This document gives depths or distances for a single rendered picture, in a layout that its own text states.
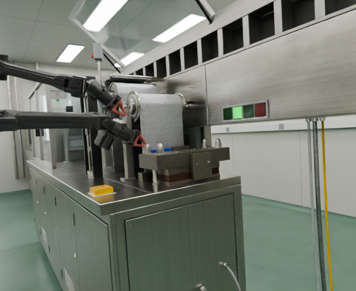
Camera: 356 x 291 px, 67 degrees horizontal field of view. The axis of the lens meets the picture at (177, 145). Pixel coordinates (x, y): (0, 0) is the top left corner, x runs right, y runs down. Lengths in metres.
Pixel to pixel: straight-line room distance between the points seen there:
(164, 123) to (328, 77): 0.71
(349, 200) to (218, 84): 2.61
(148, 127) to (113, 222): 0.50
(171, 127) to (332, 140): 2.54
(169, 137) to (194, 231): 0.47
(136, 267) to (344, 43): 0.99
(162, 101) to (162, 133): 0.15
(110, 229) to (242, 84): 0.77
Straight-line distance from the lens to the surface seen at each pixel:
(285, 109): 1.06
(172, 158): 1.09
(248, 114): 1.15
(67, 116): 1.04
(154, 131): 1.28
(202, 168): 1.17
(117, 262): 1.00
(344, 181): 3.58
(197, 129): 1.45
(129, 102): 1.29
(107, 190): 1.05
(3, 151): 6.68
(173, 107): 1.34
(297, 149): 3.79
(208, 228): 1.19
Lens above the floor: 1.12
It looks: 3 degrees down
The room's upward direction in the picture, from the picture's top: 3 degrees counter-clockwise
